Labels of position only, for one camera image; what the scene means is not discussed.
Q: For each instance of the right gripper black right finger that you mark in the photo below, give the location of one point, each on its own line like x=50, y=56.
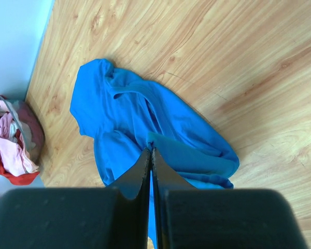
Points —
x=187, y=217

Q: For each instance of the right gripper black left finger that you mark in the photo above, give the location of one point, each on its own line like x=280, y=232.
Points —
x=112, y=217

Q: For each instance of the blue t shirt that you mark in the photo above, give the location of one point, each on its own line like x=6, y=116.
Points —
x=125, y=114

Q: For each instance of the red t shirt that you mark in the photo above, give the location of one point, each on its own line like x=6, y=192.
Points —
x=22, y=180

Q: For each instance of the pink t shirt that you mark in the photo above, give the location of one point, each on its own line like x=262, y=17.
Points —
x=15, y=158

